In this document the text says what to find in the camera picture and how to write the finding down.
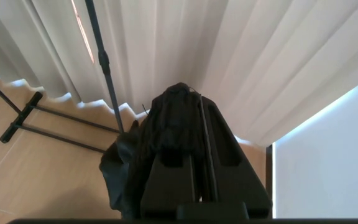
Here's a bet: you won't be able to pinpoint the black shorts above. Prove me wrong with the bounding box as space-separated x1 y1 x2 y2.
99 82 213 220

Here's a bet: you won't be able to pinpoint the black clothes rack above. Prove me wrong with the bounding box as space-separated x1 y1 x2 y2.
0 0 126 154

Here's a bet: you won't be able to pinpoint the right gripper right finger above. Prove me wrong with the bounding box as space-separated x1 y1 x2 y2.
199 95 273 218

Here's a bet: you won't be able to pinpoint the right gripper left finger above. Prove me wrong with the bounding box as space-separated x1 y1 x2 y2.
140 152 198 218

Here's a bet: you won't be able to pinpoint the beige curtain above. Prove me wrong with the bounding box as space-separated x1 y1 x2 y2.
0 0 358 147

